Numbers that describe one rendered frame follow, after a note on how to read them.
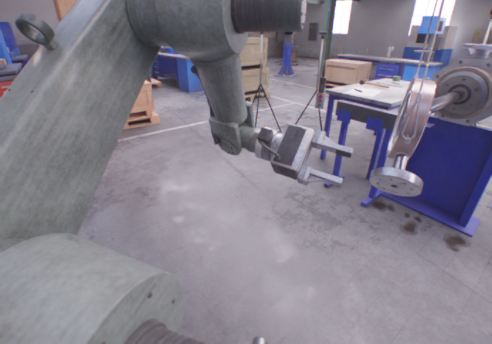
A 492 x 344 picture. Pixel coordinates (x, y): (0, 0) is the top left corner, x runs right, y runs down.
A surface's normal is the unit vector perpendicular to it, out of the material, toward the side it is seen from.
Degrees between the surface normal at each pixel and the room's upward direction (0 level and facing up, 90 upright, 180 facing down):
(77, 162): 90
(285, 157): 41
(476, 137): 90
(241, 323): 0
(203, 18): 101
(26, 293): 7
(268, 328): 0
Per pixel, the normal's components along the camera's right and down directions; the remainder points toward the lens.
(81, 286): 0.10, -0.92
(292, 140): -0.25, -0.40
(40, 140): 0.95, 0.14
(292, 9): -0.29, 0.56
